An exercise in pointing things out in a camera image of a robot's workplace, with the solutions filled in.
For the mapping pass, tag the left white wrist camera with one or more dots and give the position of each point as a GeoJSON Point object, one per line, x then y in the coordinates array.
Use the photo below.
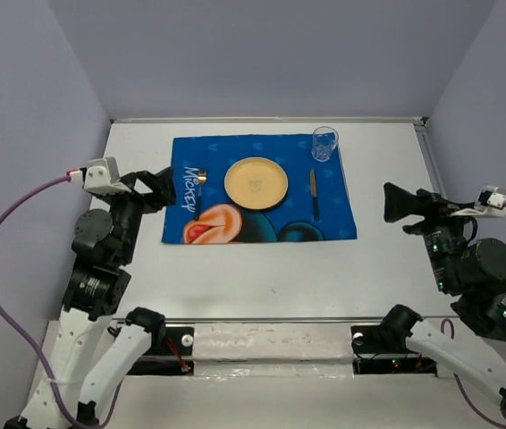
{"type": "Point", "coordinates": [100, 177]}

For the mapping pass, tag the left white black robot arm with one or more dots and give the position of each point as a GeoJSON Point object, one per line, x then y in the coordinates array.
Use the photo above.
{"type": "Point", "coordinates": [73, 390]}

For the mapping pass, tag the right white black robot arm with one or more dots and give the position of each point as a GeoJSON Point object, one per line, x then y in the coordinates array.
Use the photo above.
{"type": "Point", "coordinates": [482, 313]}

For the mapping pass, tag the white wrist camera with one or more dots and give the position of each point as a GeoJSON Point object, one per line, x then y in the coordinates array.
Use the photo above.
{"type": "Point", "coordinates": [491, 203]}
{"type": "Point", "coordinates": [100, 177]}

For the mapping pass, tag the gold fork green handle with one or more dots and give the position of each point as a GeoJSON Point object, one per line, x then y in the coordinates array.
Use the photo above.
{"type": "Point", "coordinates": [202, 178]}

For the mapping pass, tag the yellow round plate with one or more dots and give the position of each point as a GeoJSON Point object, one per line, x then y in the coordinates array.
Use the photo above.
{"type": "Point", "coordinates": [256, 183]}

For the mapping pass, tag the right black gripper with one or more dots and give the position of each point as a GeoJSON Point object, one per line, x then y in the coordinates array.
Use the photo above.
{"type": "Point", "coordinates": [398, 201]}

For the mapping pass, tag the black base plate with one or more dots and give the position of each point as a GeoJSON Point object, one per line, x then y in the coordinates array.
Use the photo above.
{"type": "Point", "coordinates": [170, 357]}
{"type": "Point", "coordinates": [372, 356]}

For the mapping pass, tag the clear plastic cup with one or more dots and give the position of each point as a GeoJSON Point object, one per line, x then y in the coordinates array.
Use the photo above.
{"type": "Point", "coordinates": [324, 141]}

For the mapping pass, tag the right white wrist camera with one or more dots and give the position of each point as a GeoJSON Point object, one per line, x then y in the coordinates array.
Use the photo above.
{"type": "Point", "coordinates": [491, 203]}

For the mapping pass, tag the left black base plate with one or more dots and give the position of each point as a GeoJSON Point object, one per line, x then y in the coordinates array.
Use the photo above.
{"type": "Point", "coordinates": [170, 357]}

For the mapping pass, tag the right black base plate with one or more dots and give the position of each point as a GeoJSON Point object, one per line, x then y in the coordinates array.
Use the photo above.
{"type": "Point", "coordinates": [372, 356]}

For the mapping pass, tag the blue Mickey placemat cloth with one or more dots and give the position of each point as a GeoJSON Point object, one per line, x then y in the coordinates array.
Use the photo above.
{"type": "Point", "coordinates": [222, 222]}

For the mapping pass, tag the gold knife green handle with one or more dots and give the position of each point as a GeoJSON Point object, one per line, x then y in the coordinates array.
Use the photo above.
{"type": "Point", "coordinates": [313, 190]}

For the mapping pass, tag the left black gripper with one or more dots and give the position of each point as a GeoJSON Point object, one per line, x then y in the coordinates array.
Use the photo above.
{"type": "Point", "coordinates": [163, 183]}

